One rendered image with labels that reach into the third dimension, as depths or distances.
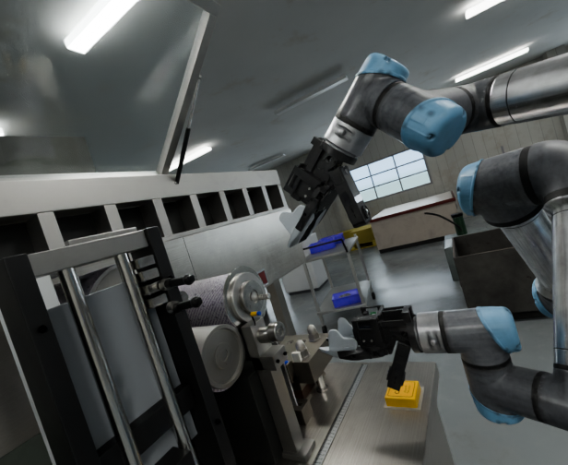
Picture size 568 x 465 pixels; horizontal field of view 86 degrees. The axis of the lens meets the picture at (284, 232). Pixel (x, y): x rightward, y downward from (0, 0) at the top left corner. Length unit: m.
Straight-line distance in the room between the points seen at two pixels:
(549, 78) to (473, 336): 0.39
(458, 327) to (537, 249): 0.33
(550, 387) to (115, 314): 0.61
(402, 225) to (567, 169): 6.31
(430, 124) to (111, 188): 0.80
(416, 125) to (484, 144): 8.77
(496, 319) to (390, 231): 6.41
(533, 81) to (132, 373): 0.62
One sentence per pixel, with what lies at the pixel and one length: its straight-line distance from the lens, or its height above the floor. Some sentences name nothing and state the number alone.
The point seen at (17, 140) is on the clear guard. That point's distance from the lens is 0.89.
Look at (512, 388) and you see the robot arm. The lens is 0.65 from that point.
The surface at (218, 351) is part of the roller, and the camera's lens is 0.65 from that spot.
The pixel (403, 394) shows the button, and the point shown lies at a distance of 0.85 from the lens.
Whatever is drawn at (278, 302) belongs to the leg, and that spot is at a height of 0.98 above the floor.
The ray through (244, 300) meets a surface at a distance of 0.69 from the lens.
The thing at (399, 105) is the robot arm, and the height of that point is 1.50.
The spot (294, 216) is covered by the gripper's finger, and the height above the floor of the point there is 1.40.
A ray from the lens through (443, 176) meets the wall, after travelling 9.17.
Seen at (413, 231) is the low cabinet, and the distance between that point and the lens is 6.94.
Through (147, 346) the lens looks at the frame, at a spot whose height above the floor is 1.30.
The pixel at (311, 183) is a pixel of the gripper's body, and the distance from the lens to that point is 0.57.
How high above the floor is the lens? 1.40
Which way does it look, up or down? 3 degrees down
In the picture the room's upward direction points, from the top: 17 degrees counter-clockwise
